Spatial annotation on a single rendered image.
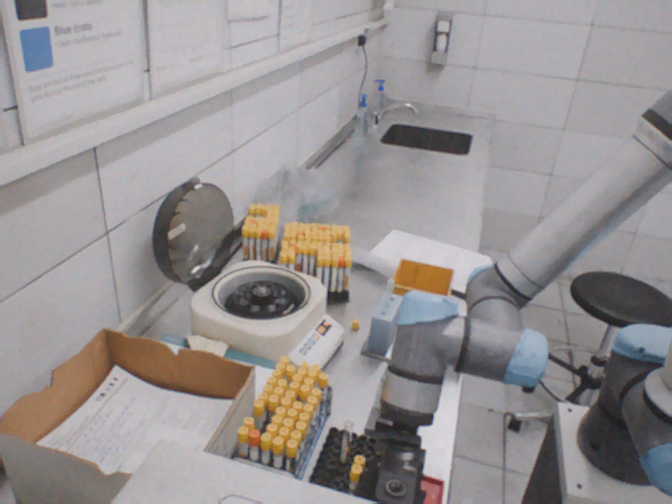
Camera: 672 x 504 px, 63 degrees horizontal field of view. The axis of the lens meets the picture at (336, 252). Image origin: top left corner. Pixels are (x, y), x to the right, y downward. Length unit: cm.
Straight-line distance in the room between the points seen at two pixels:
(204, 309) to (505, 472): 145
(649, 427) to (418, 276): 68
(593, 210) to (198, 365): 64
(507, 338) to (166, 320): 78
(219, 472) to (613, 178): 58
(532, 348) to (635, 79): 259
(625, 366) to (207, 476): 63
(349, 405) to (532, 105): 241
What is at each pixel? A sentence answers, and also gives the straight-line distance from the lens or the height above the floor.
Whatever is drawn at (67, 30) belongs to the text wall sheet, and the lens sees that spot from 94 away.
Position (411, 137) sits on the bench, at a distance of 289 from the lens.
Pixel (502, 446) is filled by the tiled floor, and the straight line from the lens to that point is 231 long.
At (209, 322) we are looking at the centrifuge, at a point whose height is 98.
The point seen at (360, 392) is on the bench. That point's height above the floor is 88.
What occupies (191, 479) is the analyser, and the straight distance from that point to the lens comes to 56.
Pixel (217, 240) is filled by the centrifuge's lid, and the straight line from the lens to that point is 125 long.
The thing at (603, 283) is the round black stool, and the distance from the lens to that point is 216.
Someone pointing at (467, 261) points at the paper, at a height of 89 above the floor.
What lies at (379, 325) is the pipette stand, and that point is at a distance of 111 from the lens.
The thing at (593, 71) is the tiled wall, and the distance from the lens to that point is 319.
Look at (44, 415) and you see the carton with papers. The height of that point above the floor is 97.
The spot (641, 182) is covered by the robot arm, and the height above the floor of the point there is 139.
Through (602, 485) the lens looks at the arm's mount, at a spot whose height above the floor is 91.
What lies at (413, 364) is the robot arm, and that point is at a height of 116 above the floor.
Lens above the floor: 161
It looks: 28 degrees down
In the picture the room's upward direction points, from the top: 5 degrees clockwise
